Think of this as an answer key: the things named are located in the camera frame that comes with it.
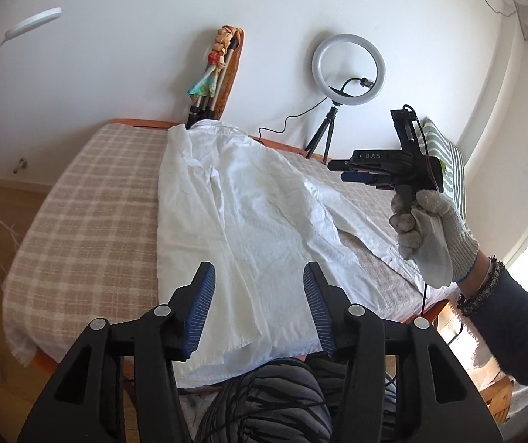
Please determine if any person's patterned trouser leg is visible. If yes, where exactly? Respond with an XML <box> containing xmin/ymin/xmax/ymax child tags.
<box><xmin>194</xmin><ymin>353</ymin><xmax>398</xmax><ymax>443</ymax></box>

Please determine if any dark beaded bracelet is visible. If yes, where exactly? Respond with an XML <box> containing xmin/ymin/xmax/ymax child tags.
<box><xmin>457</xmin><ymin>258</ymin><xmax>507</xmax><ymax>317</ymax></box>

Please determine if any green striped pillow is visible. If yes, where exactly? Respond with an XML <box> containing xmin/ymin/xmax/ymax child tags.
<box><xmin>418</xmin><ymin>117</ymin><xmax>468</xmax><ymax>222</ymax></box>

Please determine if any black ring light cable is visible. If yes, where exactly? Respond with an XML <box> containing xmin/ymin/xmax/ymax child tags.
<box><xmin>258</xmin><ymin>102</ymin><xmax>334</xmax><ymax>141</ymax></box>

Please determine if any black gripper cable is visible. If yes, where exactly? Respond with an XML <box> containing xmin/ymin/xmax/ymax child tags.
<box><xmin>412</xmin><ymin>110</ymin><xmax>467</xmax><ymax>347</ymax></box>

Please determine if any orange padded board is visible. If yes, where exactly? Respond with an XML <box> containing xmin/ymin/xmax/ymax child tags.
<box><xmin>215</xmin><ymin>28</ymin><xmax>246</xmax><ymax>123</ymax></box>

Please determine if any person's right forearm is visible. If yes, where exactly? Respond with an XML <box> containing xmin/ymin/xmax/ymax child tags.
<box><xmin>455</xmin><ymin>256</ymin><xmax>528</xmax><ymax>388</ymax></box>

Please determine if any person's right hand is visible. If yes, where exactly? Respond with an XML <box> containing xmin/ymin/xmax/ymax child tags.
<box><xmin>389</xmin><ymin>189</ymin><xmax>479</xmax><ymax>289</ymax></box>

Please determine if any white shirt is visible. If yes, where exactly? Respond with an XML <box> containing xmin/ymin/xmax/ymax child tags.
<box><xmin>157</xmin><ymin>119</ymin><xmax>431</xmax><ymax>388</ymax></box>

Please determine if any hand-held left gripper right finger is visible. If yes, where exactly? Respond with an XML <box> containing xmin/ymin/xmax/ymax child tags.
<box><xmin>303</xmin><ymin>261</ymin><xmax>505</xmax><ymax>443</ymax></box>

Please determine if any small black tripod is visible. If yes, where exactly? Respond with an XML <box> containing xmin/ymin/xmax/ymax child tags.
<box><xmin>304</xmin><ymin>102</ymin><xmax>341</xmax><ymax>164</ymax></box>

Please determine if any white clamp lamp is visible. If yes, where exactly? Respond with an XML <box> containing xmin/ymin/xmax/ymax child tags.
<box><xmin>0</xmin><ymin>7</ymin><xmax>62</xmax><ymax>183</ymax></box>

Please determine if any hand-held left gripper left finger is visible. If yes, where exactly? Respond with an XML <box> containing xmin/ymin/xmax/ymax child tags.
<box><xmin>17</xmin><ymin>261</ymin><xmax>216</xmax><ymax>443</ymax></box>

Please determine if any folded tripod stand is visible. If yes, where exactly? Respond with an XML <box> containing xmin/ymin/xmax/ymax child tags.
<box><xmin>185</xmin><ymin>39</ymin><xmax>239</xmax><ymax>130</ymax></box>

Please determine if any white ring light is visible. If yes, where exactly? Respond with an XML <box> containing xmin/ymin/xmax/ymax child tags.
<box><xmin>311</xmin><ymin>33</ymin><xmax>387</xmax><ymax>108</ymax></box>

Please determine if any orange patterned bed sheet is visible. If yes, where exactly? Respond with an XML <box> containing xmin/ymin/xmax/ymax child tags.
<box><xmin>30</xmin><ymin>117</ymin><xmax>452</xmax><ymax>379</ymax></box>

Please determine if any beige plaid blanket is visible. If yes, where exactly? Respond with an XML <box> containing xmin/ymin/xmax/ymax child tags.
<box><xmin>3</xmin><ymin>124</ymin><xmax>452</xmax><ymax>367</ymax></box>

